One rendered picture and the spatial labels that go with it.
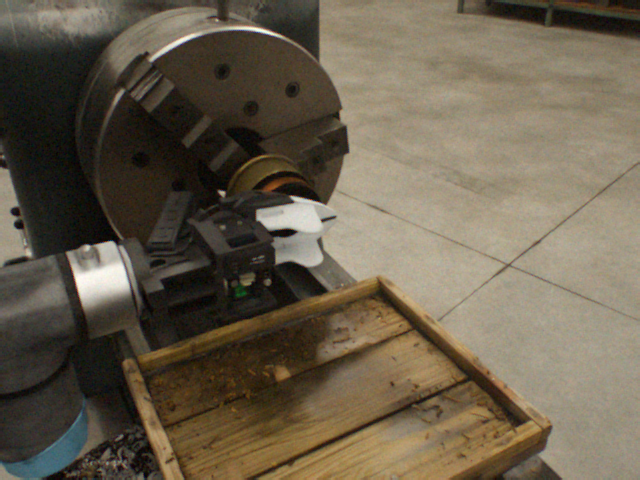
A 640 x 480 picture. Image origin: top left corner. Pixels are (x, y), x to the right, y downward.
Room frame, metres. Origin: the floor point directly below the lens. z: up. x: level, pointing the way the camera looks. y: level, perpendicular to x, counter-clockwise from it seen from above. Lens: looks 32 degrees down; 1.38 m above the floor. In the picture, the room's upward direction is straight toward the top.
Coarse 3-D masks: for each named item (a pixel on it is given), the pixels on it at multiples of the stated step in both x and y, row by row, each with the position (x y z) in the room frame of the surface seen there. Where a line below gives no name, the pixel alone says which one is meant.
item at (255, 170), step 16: (256, 160) 0.57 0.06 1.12; (272, 160) 0.57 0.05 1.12; (288, 160) 0.59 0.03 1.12; (240, 176) 0.56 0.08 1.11; (256, 176) 0.54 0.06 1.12; (272, 176) 0.54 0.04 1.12; (288, 176) 0.55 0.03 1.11; (304, 176) 0.56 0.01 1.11; (288, 192) 0.52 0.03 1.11; (304, 192) 0.53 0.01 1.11
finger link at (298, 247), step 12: (288, 228) 0.52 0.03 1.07; (324, 228) 0.52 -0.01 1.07; (276, 240) 0.50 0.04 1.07; (288, 240) 0.50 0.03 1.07; (300, 240) 0.51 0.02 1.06; (312, 240) 0.51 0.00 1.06; (276, 252) 0.49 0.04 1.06; (288, 252) 0.49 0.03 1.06; (300, 252) 0.49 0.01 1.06; (312, 252) 0.49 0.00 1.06; (276, 264) 0.47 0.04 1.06; (300, 264) 0.47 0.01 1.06; (312, 264) 0.47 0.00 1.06
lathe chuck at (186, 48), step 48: (144, 48) 0.65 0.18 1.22; (192, 48) 0.63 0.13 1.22; (240, 48) 0.66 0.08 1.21; (288, 48) 0.69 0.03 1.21; (96, 96) 0.64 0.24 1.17; (192, 96) 0.63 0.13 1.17; (240, 96) 0.66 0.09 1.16; (288, 96) 0.69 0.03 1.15; (336, 96) 0.72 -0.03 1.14; (96, 144) 0.59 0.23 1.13; (144, 144) 0.60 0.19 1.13; (240, 144) 0.75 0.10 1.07; (96, 192) 0.60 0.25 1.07; (144, 192) 0.60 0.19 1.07; (144, 240) 0.59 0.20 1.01
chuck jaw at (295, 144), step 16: (336, 112) 0.72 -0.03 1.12; (304, 128) 0.69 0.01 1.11; (320, 128) 0.68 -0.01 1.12; (336, 128) 0.68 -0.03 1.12; (256, 144) 0.66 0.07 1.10; (272, 144) 0.65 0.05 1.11; (288, 144) 0.65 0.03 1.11; (304, 144) 0.64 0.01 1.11; (320, 144) 0.64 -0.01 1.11; (336, 144) 0.68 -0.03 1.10; (304, 160) 0.61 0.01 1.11; (320, 160) 0.64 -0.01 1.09
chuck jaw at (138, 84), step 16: (144, 64) 0.63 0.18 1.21; (128, 80) 0.62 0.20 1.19; (144, 80) 0.61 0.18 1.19; (160, 80) 0.61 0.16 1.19; (144, 96) 0.60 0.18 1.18; (160, 96) 0.58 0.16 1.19; (176, 96) 0.58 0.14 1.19; (160, 112) 0.57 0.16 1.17; (176, 112) 0.59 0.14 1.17; (192, 112) 0.59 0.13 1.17; (176, 128) 0.58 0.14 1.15; (192, 128) 0.59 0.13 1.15; (208, 128) 0.58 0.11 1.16; (192, 144) 0.57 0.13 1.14; (208, 144) 0.58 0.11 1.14; (224, 144) 0.58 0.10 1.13; (208, 160) 0.58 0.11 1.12; (224, 160) 0.56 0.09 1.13; (240, 160) 0.57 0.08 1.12; (224, 176) 0.56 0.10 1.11
